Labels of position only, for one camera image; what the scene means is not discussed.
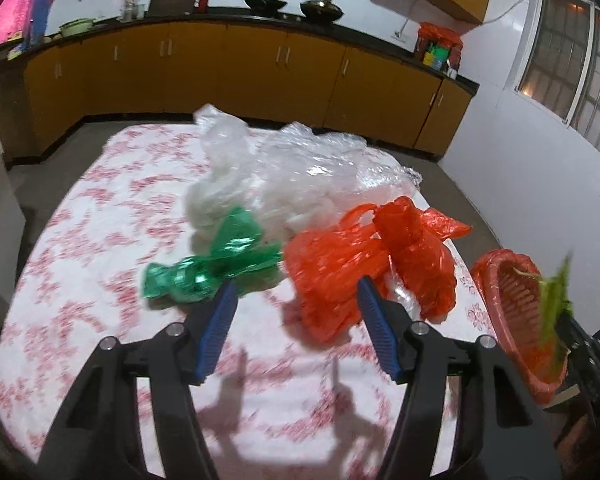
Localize light green plastic scrap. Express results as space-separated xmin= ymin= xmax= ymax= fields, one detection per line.
xmin=517 ymin=252 xmax=576 ymax=356

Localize clear bubble wrap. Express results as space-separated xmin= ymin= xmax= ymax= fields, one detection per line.
xmin=250 ymin=122 xmax=424 ymax=241

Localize black wok with brass rim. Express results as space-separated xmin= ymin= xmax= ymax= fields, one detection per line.
xmin=300 ymin=0 xmax=346 ymax=23

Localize red plastic bag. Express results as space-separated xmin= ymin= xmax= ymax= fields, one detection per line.
xmin=374 ymin=196 xmax=473 ymax=323
xmin=284 ymin=204 xmax=398 ymax=346

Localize dark rectangular tray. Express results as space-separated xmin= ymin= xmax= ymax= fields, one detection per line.
xmin=147 ymin=0 xmax=201 ymax=17

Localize barred window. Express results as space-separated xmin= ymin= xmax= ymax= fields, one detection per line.
xmin=515 ymin=0 xmax=600 ymax=171

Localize red floral tablecloth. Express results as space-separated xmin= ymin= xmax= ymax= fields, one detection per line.
xmin=0 ymin=122 xmax=501 ymax=480

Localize yellow lower kitchen cabinets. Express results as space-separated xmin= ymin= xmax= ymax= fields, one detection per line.
xmin=0 ymin=16 xmax=473 ymax=163

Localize black kitchen countertop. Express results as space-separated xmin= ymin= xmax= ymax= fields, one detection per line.
xmin=0 ymin=6 xmax=481 ymax=93

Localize white wall cable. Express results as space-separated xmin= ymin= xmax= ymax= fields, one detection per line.
xmin=395 ymin=0 xmax=537 ymax=41

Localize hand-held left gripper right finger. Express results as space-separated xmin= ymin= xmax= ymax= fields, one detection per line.
xmin=356 ymin=277 xmax=563 ymax=480

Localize red bag with groceries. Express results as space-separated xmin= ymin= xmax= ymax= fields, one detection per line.
xmin=415 ymin=22 xmax=465 ymax=73

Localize white plastic bag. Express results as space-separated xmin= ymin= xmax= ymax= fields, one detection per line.
xmin=185 ymin=104 xmax=301 ymax=261

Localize green foil wrapper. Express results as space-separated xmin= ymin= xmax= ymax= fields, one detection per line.
xmin=141 ymin=206 xmax=284 ymax=306

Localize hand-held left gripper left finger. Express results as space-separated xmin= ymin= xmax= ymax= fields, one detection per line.
xmin=37 ymin=280 xmax=241 ymax=480

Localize red plastic basket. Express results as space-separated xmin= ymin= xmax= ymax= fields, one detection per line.
xmin=470 ymin=249 xmax=576 ymax=406

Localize green cooking pot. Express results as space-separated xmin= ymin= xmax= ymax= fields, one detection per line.
xmin=57 ymin=18 xmax=98 ymax=38

